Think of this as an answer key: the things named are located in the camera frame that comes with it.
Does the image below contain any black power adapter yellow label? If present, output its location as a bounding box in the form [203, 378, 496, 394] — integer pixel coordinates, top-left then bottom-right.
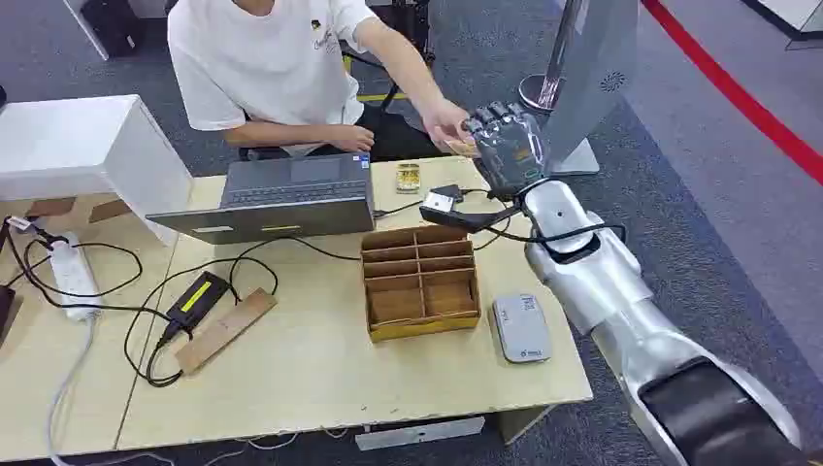
[165, 270, 232, 333]

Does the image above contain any white power strip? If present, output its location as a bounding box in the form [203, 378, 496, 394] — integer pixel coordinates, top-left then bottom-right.
[47, 231, 103, 323]

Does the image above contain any black adapter cable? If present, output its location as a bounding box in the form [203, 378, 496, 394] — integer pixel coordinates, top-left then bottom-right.
[227, 235, 363, 305]

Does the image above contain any grey laptop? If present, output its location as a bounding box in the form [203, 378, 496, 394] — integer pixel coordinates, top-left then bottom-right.
[146, 151, 377, 247]

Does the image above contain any grey standing panel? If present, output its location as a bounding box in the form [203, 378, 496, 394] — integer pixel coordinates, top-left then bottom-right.
[543, 0, 642, 178]

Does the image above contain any black tripod stand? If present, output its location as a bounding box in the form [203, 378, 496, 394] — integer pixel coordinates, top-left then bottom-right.
[339, 0, 437, 114]

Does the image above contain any brown cardboard piece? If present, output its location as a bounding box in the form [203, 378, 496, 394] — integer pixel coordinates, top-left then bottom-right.
[24, 196, 78, 219]
[87, 198, 134, 225]

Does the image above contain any white box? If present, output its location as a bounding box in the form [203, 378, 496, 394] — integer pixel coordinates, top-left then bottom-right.
[0, 94, 195, 248]

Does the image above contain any dark device at desk edge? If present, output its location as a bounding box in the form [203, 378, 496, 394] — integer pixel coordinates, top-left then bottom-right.
[0, 283, 18, 349]

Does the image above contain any grey card reader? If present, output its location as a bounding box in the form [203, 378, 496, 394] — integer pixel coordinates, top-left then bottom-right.
[491, 292, 553, 365]

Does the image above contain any metal desk bracket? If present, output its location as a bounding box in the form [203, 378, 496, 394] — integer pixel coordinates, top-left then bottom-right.
[353, 416, 487, 452]

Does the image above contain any black cabinet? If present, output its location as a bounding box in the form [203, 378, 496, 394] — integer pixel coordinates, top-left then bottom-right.
[62, 0, 170, 62]

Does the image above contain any tan card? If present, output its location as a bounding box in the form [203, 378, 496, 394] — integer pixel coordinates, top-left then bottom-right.
[444, 138, 481, 159]

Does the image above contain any person's right hand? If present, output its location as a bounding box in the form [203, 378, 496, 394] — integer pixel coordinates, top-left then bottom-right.
[331, 124, 377, 154]

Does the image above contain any white power strip cable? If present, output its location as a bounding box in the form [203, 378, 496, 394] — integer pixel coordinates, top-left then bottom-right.
[45, 314, 176, 466]

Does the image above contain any chrome stanchion post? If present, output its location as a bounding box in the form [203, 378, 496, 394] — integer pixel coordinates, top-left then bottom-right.
[517, 0, 585, 116]

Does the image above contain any person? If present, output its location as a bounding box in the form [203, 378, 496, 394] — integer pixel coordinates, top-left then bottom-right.
[166, 0, 481, 163]

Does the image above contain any wooden board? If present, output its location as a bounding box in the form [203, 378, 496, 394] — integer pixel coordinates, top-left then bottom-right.
[174, 287, 279, 377]

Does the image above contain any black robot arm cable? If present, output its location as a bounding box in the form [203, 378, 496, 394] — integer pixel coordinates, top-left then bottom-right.
[472, 177, 629, 252]

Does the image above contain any black laptop side cable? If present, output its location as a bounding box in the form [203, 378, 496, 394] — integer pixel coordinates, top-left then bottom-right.
[373, 199, 426, 220]

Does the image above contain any wooden card box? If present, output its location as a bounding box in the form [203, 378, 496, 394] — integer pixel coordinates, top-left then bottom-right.
[359, 224, 482, 344]

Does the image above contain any black looped power cable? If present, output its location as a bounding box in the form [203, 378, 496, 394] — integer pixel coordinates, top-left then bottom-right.
[3, 221, 194, 389]

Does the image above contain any small yellow card pack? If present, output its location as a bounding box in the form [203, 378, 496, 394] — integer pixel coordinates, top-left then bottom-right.
[395, 162, 422, 195]

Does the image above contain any person's left hand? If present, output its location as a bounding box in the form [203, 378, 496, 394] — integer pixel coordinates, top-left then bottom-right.
[420, 96, 481, 157]

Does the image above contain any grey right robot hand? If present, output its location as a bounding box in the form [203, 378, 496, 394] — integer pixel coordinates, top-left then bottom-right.
[460, 100, 548, 201]

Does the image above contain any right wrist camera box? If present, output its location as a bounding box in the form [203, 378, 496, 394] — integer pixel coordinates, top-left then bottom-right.
[418, 184, 523, 235]

